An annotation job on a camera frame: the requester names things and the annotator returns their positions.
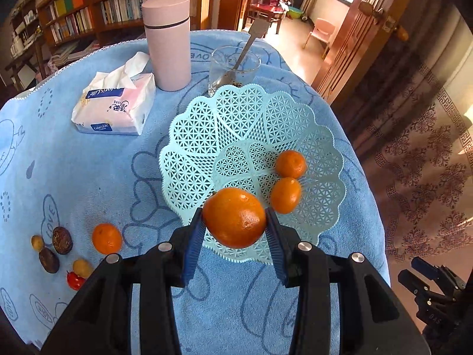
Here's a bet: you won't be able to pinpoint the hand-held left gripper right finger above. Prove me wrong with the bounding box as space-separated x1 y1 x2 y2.
265 207 431 355

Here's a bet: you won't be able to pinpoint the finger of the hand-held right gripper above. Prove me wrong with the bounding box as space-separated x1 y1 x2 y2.
398 270 457 302
411 257 466 291

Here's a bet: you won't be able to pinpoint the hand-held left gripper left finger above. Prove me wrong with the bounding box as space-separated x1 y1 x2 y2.
41 208 206 355

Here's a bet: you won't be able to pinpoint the orange mandarin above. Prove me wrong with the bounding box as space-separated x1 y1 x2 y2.
202 187 267 249
275 150 307 179
270 177 302 214
92 223 123 255

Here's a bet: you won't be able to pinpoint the light blue plastic basket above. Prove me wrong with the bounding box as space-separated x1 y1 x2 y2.
158 83 346 265

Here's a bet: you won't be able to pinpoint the red cherry tomato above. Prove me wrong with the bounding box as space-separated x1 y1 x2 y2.
67 271 86 291

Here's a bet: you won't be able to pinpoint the dark passion fruit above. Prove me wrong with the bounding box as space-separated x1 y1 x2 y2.
52 226 73 255
38 247 60 274

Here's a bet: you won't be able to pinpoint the blue printed towel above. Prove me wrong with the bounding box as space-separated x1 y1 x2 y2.
0 30 391 355

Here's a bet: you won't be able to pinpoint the patterned brown curtain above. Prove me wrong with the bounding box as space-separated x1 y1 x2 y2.
333 7 473 263

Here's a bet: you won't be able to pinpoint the white pink tissue pack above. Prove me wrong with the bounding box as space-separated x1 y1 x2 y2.
71 52 156 136

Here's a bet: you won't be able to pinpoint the clear glass cup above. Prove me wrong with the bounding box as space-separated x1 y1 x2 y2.
208 46 261 97

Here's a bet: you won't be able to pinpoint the pink thermos bottle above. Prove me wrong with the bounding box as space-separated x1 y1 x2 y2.
141 0 192 92

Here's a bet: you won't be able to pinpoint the metal spoon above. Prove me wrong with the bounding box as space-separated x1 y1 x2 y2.
216 18 269 85

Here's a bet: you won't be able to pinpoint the pink plastic child chair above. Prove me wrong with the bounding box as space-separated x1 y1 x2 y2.
303 18 336 58

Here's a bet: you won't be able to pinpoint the wooden door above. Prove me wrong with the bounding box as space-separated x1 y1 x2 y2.
314 0 425 104

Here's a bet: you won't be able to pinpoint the stacks of magazines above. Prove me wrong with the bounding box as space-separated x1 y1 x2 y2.
48 39 102 69

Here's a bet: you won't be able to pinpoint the red wooden chair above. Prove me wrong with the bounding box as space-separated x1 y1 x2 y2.
244 0 285 34

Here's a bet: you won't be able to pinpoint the brass door knob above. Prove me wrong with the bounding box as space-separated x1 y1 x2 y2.
360 0 410 42

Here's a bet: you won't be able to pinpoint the wooden bookshelf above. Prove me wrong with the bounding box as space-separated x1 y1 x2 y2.
7 0 213 78

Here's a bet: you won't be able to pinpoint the rows of books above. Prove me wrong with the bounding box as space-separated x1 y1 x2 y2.
11 0 202 45

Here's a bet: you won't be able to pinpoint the wooden door frame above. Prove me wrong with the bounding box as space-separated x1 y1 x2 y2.
218 0 252 32

